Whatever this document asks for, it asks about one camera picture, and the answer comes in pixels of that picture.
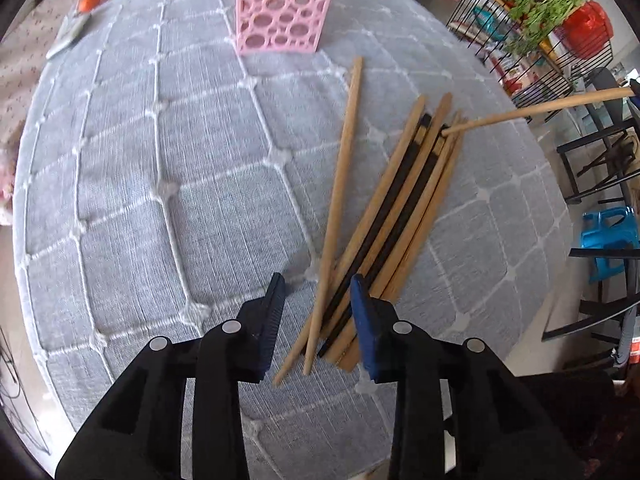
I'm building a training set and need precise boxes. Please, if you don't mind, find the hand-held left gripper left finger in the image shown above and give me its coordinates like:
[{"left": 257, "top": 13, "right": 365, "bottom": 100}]
[{"left": 55, "top": 272, "right": 287, "bottom": 480}]

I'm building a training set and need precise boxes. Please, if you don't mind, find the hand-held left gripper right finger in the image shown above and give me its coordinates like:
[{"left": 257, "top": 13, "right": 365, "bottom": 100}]
[{"left": 350, "top": 274, "right": 586, "bottom": 480}]

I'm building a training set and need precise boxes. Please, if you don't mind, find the tan wooden chopstick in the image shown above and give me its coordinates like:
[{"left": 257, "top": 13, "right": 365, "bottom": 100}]
[{"left": 442, "top": 86, "right": 635, "bottom": 137}]

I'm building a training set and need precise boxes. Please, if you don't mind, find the black chopstick with wooden tip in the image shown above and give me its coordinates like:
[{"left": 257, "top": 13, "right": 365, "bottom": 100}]
[
  {"left": 317, "top": 114, "right": 433, "bottom": 336},
  {"left": 317, "top": 112, "right": 463, "bottom": 358}
]

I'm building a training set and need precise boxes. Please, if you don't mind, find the bunch of wooden chopsticks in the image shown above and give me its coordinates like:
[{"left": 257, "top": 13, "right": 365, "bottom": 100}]
[{"left": 272, "top": 56, "right": 471, "bottom": 388}]

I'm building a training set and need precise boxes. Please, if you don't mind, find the pink perforated plastic holder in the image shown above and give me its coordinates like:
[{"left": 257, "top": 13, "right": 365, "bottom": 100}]
[{"left": 235, "top": 0, "right": 343, "bottom": 56}]

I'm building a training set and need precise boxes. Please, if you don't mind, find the black chair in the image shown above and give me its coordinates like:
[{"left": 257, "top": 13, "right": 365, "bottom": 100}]
[{"left": 557, "top": 67, "right": 640, "bottom": 206}]

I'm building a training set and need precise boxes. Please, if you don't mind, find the red plastic bag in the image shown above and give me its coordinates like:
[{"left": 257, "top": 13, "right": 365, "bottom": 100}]
[{"left": 562, "top": 0, "right": 613, "bottom": 63}]

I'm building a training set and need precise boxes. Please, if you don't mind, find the blue plastic stool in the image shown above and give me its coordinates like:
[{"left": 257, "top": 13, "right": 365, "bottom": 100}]
[{"left": 580, "top": 205, "right": 640, "bottom": 283}]

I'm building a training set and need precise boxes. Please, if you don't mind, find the dark clothing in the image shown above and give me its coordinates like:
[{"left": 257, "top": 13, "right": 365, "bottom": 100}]
[{"left": 520, "top": 372, "right": 640, "bottom": 480}]

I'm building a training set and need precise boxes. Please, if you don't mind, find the white flat device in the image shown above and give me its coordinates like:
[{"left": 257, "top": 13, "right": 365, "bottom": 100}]
[{"left": 46, "top": 12, "right": 92, "bottom": 59}]

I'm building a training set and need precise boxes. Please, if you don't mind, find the black wire rack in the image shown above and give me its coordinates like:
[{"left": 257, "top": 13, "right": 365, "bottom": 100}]
[{"left": 445, "top": 0, "right": 616, "bottom": 121}]

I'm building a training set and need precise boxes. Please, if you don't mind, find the black metal frame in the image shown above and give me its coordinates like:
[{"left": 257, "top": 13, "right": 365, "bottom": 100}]
[{"left": 542, "top": 247, "right": 640, "bottom": 366}]

